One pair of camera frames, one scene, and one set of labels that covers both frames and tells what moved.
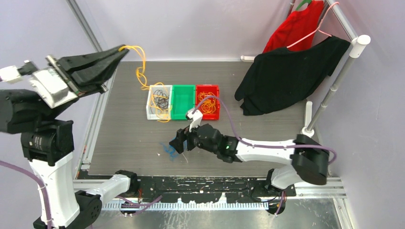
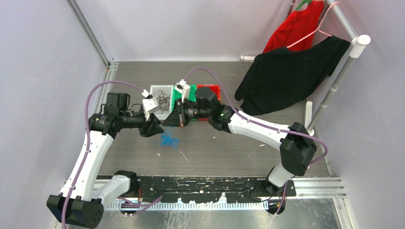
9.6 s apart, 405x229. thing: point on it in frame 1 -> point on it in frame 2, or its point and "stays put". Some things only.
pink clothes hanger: x=317 y=30 stays put
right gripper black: x=182 y=135 -> x=177 y=118
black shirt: x=279 y=77 stays put
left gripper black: x=88 y=71 -> x=151 y=127
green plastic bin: x=183 y=99 stays put
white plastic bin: x=160 y=102 stays put
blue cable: x=170 y=150 -> x=166 y=139
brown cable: x=160 y=100 stays put
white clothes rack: x=359 y=45 stays put
